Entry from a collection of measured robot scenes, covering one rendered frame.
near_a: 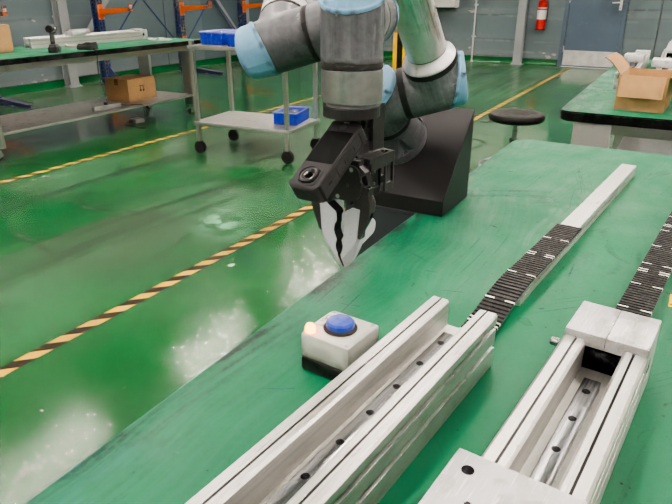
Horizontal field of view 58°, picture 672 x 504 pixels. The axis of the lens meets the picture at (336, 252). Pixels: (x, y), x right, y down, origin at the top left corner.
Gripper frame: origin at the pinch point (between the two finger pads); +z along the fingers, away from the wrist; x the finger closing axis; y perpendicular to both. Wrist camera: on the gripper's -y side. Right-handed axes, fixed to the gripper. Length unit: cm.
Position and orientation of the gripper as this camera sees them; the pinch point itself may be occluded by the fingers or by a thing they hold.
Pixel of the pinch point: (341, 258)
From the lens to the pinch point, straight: 81.6
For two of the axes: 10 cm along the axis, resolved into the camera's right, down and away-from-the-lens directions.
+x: -8.2, -2.3, 5.2
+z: 0.0, 9.2, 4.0
